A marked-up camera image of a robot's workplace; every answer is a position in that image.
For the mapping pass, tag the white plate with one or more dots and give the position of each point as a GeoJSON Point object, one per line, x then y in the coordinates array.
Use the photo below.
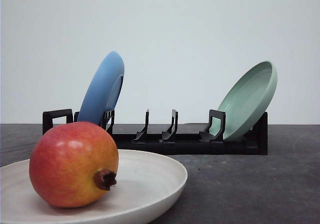
{"type": "Point", "coordinates": [145, 182]}

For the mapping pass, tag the red pomegranate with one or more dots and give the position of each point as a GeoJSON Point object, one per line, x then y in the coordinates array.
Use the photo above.
{"type": "Point", "coordinates": [73, 164]}

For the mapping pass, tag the blue plate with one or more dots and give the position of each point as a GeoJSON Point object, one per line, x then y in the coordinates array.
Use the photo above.
{"type": "Point", "coordinates": [103, 89]}

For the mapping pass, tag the green plate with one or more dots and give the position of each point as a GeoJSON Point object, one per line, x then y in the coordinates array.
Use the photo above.
{"type": "Point", "coordinates": [247, 102]}

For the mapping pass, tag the black plastic dish rack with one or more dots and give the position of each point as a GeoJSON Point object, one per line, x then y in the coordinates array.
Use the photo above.
{"type": "Point", "coordinates": [205, 138]}

